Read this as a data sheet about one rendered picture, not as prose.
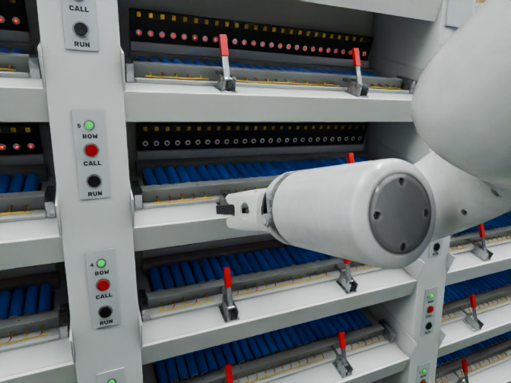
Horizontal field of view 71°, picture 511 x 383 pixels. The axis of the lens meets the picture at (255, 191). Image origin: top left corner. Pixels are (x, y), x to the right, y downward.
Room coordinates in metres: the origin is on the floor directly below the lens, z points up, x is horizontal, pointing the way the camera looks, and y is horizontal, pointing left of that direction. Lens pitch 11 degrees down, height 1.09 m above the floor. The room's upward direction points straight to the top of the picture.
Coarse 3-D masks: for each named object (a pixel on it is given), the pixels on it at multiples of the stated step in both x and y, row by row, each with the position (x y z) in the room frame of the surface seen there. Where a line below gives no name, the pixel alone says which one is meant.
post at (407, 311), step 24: (384, 24) 0.91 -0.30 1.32; (408, 24) 0.84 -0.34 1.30; (432, 24) 0.79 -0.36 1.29; (384, 48) 0.91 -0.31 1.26; (408, 48) 0.84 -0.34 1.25; (432, 48) 0.78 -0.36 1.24; (384, 144) 0.89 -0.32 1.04; (408, 144) 0.82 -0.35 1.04; (432, 264) 0.78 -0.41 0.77; (408, 312) 0.78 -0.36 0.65; (432, 336) 0.79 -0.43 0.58; (432, 360) 0.80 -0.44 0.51
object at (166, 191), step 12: (216, 180) 0.65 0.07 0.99; (228, 180) 0.66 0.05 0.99; (240, 180) 0.66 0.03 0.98; (252, 180) 0.67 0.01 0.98; (264, 180) 0.68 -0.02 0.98; (144, 192) 0.58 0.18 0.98; (156, 192) 0.59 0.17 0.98; (168, 192) 0.60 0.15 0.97; (180, 192) 0.61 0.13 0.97; (192, 192) 0.62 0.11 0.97; (204, 192) 0.62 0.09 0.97; (216, 192) 0.64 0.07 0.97
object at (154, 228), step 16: (336, 144) 0.88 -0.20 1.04; (352, 144) 0.89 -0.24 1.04; (160, 208) 0.58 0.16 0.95; (176, 208) 0.59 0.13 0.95; (192, 208) 0.59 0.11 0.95; (208, 208) 0.60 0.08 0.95; (144, 224) 0.53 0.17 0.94; (160, 224) 0.54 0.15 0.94; (176, 224) 0.55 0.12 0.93; (192, 224) 0.56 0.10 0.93; (208, 224) 0.57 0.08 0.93; (224, 224) 0.58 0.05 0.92; (144, 240) 0.53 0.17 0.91; (160, 240) 0.54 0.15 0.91; (176, 240) 0.56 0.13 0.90; (192, 240) 0.57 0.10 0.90; (208, 240) 0.58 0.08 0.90
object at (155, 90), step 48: (144, 48) 0.70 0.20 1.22; (192, 48) 0.73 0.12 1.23; (240, 48) 0.78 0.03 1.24; (288, 48) 0.82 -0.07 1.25; (336, 48) 0.87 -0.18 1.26; (144, 96) 0.53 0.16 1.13; (192, 96) 0.56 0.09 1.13; (240, 96) 0.59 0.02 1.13; (288, 96) 0.63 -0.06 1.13; (336, 96) 0.68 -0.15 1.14; (384, 96) 0.74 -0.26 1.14
